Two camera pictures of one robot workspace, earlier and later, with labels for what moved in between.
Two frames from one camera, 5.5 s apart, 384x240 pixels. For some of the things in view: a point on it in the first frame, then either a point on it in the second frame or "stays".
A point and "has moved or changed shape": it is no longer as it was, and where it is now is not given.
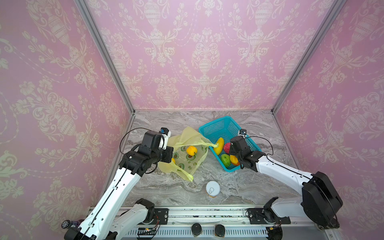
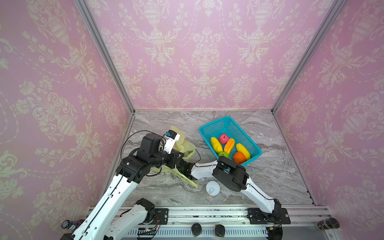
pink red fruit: x=227 y=147 -> x=223 y=138
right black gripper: x=233 y=147 -> x=184 y=167
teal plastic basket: x=226 y=128 stays
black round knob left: x=196 y=229 stays
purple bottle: x=68 y=223 stays
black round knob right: x=220 y=230 stays
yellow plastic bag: x=189 y=151 has moved or changed shape
